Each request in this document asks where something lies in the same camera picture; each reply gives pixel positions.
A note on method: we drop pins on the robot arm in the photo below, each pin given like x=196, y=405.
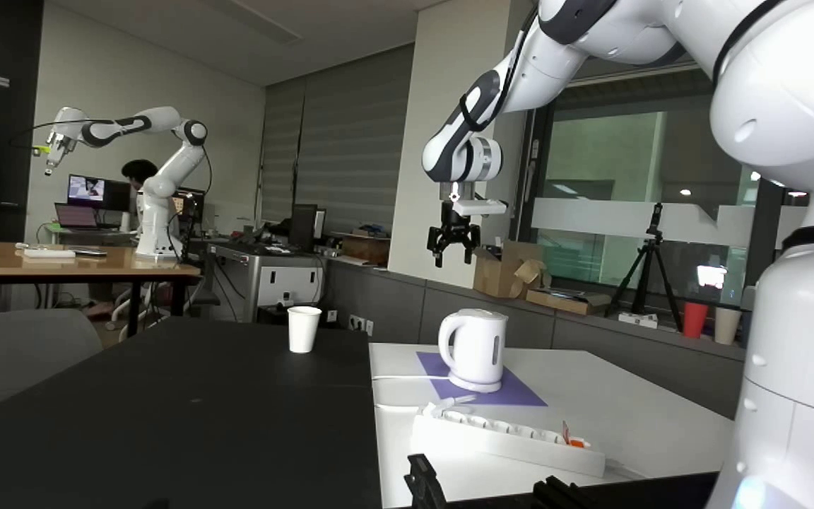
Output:
x=781, y=85

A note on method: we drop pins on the row of monitors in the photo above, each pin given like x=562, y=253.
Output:
x=96, y=191

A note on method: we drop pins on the white plug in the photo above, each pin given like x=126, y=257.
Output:
x=446, y=406

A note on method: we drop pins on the window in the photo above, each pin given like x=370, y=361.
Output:
x=612, y=162

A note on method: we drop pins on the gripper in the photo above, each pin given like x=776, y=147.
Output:
x=455, y=225

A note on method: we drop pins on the purple mat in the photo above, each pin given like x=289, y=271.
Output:
x=520, y=392

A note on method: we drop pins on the grey window blinds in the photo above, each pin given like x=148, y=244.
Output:
x=350, y=141

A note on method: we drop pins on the flat cardboard box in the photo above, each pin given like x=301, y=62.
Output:
x=566, y=300

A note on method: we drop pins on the wall socket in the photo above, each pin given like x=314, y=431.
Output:
x=360, y=324

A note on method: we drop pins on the grey chair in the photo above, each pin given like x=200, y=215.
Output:
x=18, y=353

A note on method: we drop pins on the laptop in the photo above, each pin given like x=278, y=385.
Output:
x=76, y=215

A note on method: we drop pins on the white paper cup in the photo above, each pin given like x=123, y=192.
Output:
x=303, y=329

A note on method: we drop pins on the small white box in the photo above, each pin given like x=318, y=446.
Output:
x=637, y=319

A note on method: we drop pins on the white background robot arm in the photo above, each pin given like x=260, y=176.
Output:
x=167, y=170

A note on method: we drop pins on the wooden table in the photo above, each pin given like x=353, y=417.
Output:
x=61, y=267

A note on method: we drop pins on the beige cup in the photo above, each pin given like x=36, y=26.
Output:
x=727, y=325

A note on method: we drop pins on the person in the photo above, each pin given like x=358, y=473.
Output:
x=140, y=173

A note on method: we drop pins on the camera on tripod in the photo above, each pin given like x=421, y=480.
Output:
x=651, y=265

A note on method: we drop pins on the grey metal cabinet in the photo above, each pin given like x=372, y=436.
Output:
x=266, y=279

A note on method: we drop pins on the white keyboard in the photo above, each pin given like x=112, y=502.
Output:
x=49, y=252

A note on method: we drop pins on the red cup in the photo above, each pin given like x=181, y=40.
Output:
x=694, y=319

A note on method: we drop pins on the white power strip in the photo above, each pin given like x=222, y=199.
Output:
x=506, y=438

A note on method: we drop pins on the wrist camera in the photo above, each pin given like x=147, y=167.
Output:
x=481, y=207

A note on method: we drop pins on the open cardboard box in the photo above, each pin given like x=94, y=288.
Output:
x=502, y=272

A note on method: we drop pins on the black computer case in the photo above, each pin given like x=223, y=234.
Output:
x=304, y=226

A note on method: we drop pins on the white electric kettle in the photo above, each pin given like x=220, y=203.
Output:
x=478, y=350

